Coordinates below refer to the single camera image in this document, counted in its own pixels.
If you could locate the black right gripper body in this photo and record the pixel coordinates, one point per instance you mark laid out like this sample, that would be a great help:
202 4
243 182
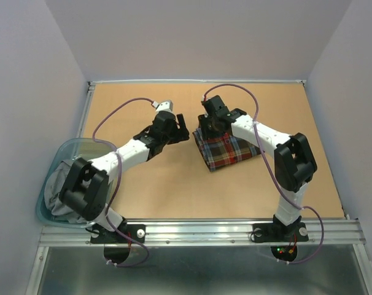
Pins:
208 126

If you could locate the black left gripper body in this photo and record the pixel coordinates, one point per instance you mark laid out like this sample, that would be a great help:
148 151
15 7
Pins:
174 136

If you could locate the red blue plaid flannel shirt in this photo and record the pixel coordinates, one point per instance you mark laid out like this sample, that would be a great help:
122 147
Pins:
224 151

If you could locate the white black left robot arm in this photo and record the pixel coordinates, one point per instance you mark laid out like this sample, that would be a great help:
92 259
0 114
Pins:
87 184

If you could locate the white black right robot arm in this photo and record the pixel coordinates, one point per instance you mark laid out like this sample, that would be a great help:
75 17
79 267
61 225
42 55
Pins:
294 165

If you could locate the clear blue plastic bin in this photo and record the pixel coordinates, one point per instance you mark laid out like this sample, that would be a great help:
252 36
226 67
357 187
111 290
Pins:
70 150

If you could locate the grey crumpled shirt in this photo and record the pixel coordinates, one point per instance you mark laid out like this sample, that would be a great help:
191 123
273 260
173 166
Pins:
52 190

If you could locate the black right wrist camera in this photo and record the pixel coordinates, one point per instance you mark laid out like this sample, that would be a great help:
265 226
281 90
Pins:
215 107

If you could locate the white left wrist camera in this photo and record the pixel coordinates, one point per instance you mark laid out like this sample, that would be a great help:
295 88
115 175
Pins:
166 105

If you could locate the aluminium back table rail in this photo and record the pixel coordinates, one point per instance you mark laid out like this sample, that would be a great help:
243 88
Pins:
199 81

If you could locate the aluminium table rail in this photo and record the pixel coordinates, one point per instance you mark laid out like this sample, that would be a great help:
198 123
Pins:
199 81
201 232

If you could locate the aluminium front table rail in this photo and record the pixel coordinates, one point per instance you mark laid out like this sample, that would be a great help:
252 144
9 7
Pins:
201 232

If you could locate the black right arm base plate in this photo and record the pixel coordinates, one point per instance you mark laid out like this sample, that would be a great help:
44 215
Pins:
270 232

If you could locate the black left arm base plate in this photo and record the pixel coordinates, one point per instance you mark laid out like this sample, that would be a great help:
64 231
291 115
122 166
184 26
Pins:
100 235

